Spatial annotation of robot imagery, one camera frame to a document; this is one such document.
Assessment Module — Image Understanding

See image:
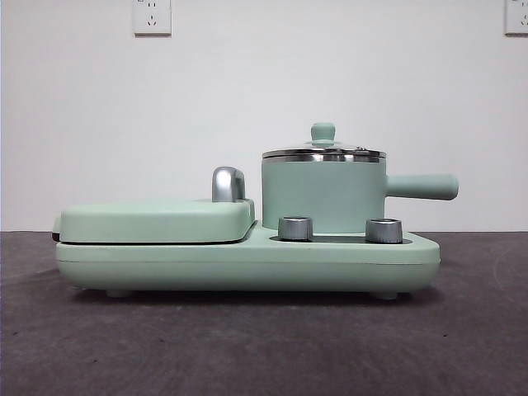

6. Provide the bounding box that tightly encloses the silver control knob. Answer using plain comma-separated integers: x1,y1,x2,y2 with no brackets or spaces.
365,217,403,243
277,214,314,241

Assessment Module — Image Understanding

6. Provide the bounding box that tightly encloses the mint green griddle cover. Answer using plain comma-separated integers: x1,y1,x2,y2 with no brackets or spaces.
51,196,257,244

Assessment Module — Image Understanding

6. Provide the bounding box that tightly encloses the glass lid with green knob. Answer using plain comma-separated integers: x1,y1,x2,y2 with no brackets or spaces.
262,120,389,160

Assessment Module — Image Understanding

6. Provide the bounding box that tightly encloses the mint green steamer pot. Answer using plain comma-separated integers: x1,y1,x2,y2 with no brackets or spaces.
261,150,460,231

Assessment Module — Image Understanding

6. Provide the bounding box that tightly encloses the chrome cover handle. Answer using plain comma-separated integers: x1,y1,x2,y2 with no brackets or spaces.
210,165,248,203

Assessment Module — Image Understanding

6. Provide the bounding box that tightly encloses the white wall socket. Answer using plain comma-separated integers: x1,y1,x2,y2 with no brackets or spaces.
132,0,172,36
504,0,528,35

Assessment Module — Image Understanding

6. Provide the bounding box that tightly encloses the mint green breakfast machine base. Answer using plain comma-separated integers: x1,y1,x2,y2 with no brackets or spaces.
55,218,441,299

